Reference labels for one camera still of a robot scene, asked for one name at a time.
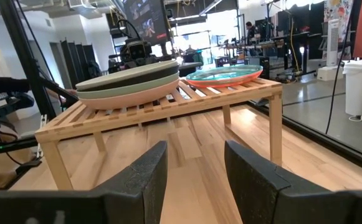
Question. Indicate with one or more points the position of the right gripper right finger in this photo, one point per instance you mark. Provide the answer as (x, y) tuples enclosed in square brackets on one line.
[(277, 202)]

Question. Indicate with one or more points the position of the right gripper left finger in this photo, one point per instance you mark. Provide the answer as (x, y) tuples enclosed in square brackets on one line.
[(131, 199)]

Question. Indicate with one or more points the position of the black plate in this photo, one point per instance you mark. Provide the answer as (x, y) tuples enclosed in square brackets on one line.
[(149, 77)]

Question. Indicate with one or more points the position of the sage green plate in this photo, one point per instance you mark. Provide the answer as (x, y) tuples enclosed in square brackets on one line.
[(137, 88)]

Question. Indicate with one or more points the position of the pale grey plate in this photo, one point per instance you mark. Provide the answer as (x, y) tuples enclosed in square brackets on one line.
[(121, 74)]

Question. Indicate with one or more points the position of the matte pink plate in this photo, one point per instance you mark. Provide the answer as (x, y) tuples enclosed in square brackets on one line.
[(131, 99)]

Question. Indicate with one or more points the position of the wooden slatted shelf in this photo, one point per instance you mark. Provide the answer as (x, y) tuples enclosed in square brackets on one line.
[(137, 115)]

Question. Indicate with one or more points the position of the blue translucent plate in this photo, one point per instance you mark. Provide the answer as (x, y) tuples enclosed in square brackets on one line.
[(224, 73)]

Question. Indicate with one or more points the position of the orange translucent plate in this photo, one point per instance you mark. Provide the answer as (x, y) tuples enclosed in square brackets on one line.
[(224, 83)]

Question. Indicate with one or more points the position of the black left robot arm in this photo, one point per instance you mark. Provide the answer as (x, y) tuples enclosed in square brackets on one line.
[(6, 105)]

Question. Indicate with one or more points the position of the black folding screen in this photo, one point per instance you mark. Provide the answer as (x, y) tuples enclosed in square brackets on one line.
[(74, 59)]

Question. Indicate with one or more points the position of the person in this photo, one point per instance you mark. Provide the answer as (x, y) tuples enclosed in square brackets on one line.
[(250, 31)]

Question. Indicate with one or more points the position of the white plastic bin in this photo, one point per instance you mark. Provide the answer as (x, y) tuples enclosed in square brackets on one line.
[(361, 90)]

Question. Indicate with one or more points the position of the black standing desk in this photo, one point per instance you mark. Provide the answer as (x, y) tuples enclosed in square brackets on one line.
[(293, 34)]

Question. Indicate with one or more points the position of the white tower fan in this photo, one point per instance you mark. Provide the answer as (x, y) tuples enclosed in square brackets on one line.
[(332, 43)]

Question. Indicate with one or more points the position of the colourful patterned banner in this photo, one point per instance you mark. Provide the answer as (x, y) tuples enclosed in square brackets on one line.
[(338, 9)]

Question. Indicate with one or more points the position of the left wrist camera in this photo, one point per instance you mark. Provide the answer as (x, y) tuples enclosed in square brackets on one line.
[(137, 49)]

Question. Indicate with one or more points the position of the large wall screen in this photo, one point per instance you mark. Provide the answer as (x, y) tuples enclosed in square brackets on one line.
[(146, 18)]

